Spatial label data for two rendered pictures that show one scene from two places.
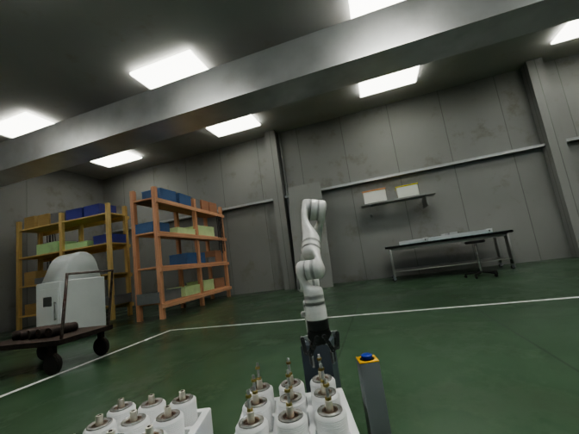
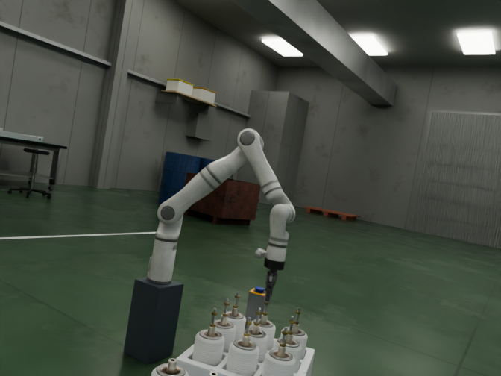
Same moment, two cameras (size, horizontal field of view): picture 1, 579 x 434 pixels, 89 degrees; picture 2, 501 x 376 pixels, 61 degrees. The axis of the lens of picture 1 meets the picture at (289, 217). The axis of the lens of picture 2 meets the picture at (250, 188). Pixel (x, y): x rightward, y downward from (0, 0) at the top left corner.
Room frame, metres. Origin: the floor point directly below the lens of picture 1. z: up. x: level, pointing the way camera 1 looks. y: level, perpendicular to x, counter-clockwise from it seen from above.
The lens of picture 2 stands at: (0.74, 1.50, 0.79)
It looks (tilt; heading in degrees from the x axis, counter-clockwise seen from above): 2 degrees down; 287
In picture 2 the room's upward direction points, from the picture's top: 10 degrees clockwise
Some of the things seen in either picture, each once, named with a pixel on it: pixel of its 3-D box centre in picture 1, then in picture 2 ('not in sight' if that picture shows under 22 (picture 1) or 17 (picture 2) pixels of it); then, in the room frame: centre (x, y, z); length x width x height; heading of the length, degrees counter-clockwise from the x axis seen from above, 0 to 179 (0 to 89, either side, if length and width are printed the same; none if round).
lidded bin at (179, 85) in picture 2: not in sight; (179, 87); (5.31, -7.02, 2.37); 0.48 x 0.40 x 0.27; 74
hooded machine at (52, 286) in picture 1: (71, 294); not in sight; (4.62, 3.52, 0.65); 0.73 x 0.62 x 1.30; 162
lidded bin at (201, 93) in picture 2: not in sight; (202, 95); (5.09, -7.77, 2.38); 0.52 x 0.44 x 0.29; 74
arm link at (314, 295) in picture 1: (309, 282); (279, 224); (1.07, -0.04, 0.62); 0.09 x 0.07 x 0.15; 75
